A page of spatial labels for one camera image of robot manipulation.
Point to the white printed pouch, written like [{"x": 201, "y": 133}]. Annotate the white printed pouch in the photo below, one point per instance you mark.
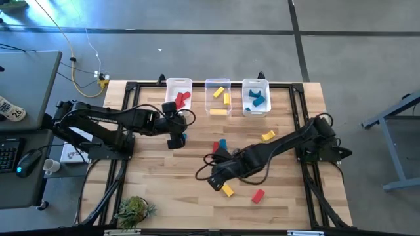
[{"x": 11, "y": 110}]

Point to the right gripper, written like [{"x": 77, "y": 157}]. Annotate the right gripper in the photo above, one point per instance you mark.
[{"x": 229, "y": 168}]

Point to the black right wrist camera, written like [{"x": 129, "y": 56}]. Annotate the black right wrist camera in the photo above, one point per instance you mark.
[{"x": 222, "y": 154}]

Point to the black keyboard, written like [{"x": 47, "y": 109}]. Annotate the black keyboard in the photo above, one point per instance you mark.
[{"x": 8, "y": 154}]

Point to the white printed box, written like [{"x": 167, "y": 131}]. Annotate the white printed box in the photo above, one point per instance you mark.
[{"x": 73, "y": 156}]

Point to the yellow extension socket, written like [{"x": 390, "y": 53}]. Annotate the yellow extension socket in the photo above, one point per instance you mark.
[{"x": 103, "y": 84}]

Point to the yellow wooden block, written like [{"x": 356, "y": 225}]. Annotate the yellow wooden block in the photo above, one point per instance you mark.
[{"x": 228, "y": 190}]

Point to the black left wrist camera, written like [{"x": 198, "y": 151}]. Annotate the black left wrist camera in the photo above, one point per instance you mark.
[{"x": 169, "y": 107}]

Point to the yellow arch block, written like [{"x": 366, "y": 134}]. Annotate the yellow arch block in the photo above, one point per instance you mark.
[{"x": 267, "y": 137}]

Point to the blue arch block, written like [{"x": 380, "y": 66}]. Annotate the blue arch block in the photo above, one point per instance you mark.
[{"x": 254, "y": 94}]

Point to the blue-grey table frame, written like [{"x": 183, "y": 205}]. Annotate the blue-grey table frame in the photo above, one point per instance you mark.
[{"x": 396, "y": 157}]

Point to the white plastic bin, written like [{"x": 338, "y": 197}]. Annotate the white plastic bin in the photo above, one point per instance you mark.
[
  {"x": 174, "y": 86},
  {"x": 262, "y": 86}
]

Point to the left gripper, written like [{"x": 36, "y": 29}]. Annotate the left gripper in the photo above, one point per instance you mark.
[{"x": 175, "y": 131}]

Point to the blue wooden block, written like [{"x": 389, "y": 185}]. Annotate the blue wooden block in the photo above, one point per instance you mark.
[
  {"x": 223, "y": 143},
  {"x": 259, "y": 101}
]

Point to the clear plastic bin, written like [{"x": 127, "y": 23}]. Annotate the clear plastic bin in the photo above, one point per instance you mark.
[{"x": 218, "y": 102}]

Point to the white mug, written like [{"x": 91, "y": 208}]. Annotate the white mug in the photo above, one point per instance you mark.
[{"x": 52, "y": 165}]

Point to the yellow long block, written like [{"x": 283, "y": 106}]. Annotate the yellow long block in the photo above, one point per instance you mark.
[{"x": 218, "y": 92}]

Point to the black computer mouse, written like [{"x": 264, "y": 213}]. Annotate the black computer mouse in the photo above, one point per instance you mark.
[{"x": 28, "y": 162}]

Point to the red wooden block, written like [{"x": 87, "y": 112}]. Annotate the red wooden block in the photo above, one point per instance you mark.
[
  {"x": 178, "y": 98},
  {"x": 215, "y": 145},
  {"x": 258, "y": 196},
  {"x": 181, "y": 106},
  {"x": 186, "y": 95}
]

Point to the black clamp knob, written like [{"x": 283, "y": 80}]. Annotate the black clamp knob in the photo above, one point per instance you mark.
[
  {"x": 161, "y": 79},
  {"x": 260, "y": 75}
]

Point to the green potted plant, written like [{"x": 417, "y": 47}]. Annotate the green potted plant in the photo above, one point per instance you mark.
[{"x": 133, "y": 211}]

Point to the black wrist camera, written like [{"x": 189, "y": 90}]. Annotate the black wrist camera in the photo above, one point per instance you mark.
[
  {"x": 222, "y": 154},
  {"x": 169, "y": 107}
]

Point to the dark grey desk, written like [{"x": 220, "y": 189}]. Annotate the dark grey desk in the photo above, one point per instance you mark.
[{"x": 19, "y": 193}]

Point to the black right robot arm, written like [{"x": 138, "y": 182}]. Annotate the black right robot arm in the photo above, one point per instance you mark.
[{"x": 285, "y": 143}]

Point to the white power adapter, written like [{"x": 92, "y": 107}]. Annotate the white power adapter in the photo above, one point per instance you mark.
[{"x": 97, "y": 74}]

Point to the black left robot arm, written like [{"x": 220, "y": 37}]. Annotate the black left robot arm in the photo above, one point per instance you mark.
[{"x": 108, "y": 116}]

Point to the silver metal bracket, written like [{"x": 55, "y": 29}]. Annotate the silver metal bracket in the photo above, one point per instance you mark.
[
  {"x": 305, "y": 233},
  {"x": 122, "y": 232}
]

